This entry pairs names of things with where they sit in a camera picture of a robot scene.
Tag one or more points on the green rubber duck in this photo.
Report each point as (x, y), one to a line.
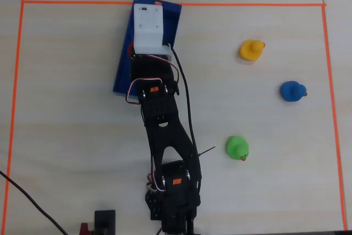
(236, 148)

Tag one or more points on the yellow rubber duck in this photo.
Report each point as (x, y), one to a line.
(250, 50)

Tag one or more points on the black zip tie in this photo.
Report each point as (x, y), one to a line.
(207, 151)

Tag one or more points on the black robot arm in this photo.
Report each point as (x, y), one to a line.
(165, 125)

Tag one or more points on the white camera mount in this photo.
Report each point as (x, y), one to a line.
(148, 28)

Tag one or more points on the blue rubber duck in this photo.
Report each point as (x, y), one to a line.
(291, 92)

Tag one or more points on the black table clamp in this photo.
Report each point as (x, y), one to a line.
(105, 221)

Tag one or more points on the orange tape strip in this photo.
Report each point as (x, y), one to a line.
(334, 114)
(13, 103)
(247, 4)

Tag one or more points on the blue plastic box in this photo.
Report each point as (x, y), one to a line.
(123, 75)

